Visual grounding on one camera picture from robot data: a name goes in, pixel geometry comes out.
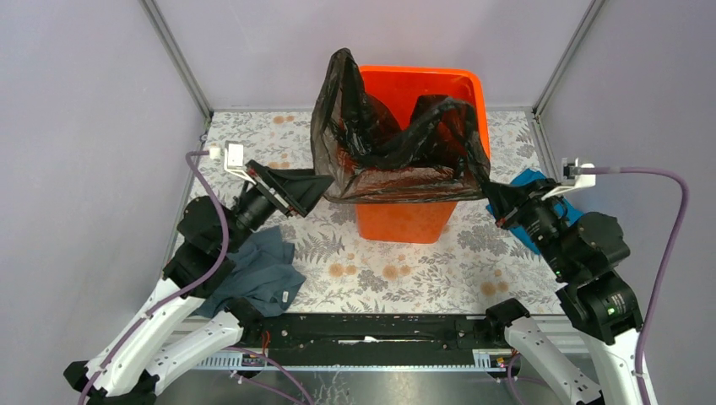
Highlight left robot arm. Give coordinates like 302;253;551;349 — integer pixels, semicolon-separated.
63;153;334;404

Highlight floral patterned table mat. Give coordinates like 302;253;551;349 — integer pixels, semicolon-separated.
204;111;563;315

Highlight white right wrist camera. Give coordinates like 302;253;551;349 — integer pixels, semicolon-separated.
541;158;596;201

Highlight grey-blue crumpled cloth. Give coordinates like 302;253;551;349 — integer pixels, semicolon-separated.
193;226;306;318

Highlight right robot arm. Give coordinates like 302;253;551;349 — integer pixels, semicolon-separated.
481;179;653;404

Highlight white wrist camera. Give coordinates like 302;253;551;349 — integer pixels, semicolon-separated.
224;141;250;181
541;158;596;201

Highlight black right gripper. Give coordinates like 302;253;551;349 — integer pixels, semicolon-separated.
480;175;575;277

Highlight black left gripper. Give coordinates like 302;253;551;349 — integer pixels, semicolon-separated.
224;159;337;252

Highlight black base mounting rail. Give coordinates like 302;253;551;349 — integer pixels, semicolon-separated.
238;313;517;368

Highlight black plastic trash bag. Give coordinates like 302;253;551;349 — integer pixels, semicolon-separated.
310;48;490;204

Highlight orange plastic trash bin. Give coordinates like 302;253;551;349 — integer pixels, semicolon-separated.
355;65;491;244

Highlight bright blue folded cloth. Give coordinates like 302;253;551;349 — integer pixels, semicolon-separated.
481;169;584;256

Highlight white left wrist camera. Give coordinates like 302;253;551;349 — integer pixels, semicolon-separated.
224;141;250;181

